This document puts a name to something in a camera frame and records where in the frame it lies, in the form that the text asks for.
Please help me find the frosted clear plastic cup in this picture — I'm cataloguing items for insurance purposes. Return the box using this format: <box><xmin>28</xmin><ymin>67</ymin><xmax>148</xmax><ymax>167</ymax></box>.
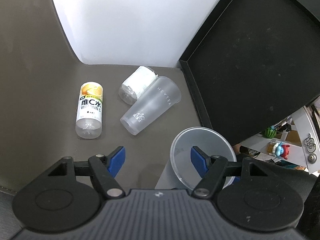
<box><xmin>120</xmin><ymin>76</ymin><xmax>182</xmax><ymax>136</ymax></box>

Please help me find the clear bottle with orange label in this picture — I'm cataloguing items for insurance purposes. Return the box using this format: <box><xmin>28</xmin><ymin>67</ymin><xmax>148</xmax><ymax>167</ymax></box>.
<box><xmin>75</xmin><ymin>81</ymin><xmax>104</xmax><ymax>139</ymax></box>

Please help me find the black tray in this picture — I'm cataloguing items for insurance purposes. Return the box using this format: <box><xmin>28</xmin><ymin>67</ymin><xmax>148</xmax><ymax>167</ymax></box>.
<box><xmin>178</xmin><ymin>0</ymin><xmax>320</xmax><ymax>146</ymax></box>

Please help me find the grey plastic cup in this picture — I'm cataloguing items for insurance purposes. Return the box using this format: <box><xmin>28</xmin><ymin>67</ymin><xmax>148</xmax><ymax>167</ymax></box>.
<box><xmin>155</xmin><ymin>126</ymin><xmax>237</xmax><ymax>190</ymax></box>

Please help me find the blue and red figurine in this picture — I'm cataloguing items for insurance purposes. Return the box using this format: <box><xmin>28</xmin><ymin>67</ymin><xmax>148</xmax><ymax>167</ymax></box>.
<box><xmin>268</xmin><ymin>141</ymin><xmax>291</xmax><ymax>159</ymax></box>

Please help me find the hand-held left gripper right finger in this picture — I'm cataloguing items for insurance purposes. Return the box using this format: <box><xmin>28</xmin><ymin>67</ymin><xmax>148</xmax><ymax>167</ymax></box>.
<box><xmin>190</xmin><ymin>146</ymin><xmax>267</xmax><ymax>198</ymax></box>

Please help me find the clear bottle with white label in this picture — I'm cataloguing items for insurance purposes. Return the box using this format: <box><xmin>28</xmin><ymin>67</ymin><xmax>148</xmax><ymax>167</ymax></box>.
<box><xmin>118</xmin><ymin>66</ymin><xmax>158</xmax><ymax>105</ymax></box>

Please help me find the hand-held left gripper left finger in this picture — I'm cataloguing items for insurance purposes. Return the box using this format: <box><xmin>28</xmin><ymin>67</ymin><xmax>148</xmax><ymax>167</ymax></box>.
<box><xmin>47</xmin><ymin>145</ymin><xmax>126</xmax><ymax>198</ymax></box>

